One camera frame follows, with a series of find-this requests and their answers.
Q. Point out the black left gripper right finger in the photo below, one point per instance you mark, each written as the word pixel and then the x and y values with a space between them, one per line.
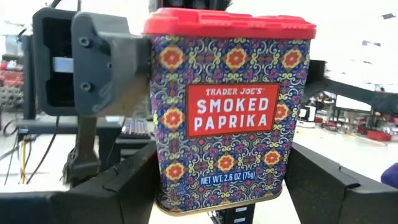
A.
pixel 329 199

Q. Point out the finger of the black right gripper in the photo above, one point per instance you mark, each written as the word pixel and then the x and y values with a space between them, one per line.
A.
pixel 109 62
pixel 317 77

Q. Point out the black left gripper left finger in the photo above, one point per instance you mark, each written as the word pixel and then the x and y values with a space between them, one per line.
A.
pixel 109 199

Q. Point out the red-lidded spice tin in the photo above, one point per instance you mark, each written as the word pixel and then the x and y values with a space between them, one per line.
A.
pixel 230 109

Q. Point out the black keyboard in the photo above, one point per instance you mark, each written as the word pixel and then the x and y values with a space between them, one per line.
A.
pixel 135 127

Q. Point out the black box white labels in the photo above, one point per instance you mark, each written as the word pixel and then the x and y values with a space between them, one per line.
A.
pixel 239 214

